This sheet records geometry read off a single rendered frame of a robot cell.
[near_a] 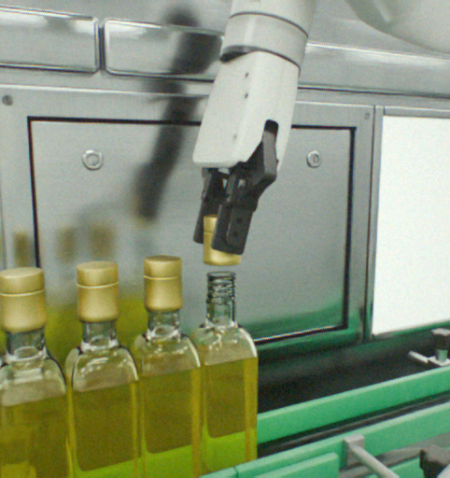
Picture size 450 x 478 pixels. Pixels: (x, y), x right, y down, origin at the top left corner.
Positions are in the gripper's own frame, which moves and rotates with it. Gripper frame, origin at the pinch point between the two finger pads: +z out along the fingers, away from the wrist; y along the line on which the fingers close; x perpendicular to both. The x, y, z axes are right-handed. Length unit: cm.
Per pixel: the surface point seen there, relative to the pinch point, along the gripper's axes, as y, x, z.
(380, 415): -3.9, 29.9, 19.3
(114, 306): 1.8, -8.7, 8.3
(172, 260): 1.2, -4.5, 3.6
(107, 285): 2.0, -9.7, 6.5
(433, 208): -12.8, 39.6, -9.3
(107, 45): -12.7, -11.6, -15.6
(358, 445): 5.1, 18.2, 18.5
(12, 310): 1.8, -16.4, 9.5
